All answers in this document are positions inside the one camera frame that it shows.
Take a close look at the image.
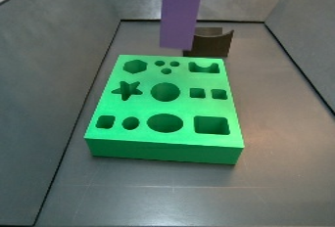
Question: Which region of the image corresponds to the black curved stand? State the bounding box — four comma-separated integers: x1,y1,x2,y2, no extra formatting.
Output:
184,27,235,58

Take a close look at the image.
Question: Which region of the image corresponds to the purple arch block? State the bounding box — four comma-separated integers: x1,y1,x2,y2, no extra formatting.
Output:
160,0,200,50

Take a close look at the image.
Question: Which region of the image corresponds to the green shape sorting board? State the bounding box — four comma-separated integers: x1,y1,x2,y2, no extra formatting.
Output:
85,55,245,164

